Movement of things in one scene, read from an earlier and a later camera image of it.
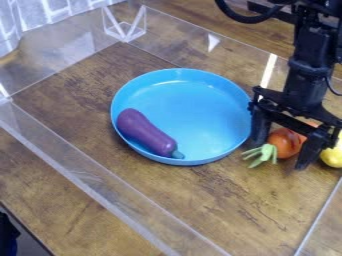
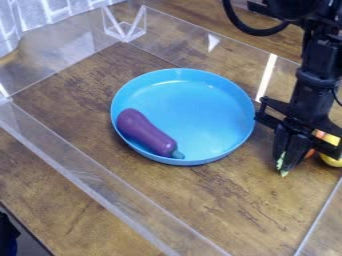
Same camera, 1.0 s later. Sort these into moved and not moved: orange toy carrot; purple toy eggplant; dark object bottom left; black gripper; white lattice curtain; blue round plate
Moved: black gripper; orange toy carrot
Not moved: blue round plate; purple toy eggplant; dark object bottom left; white lattice curtain
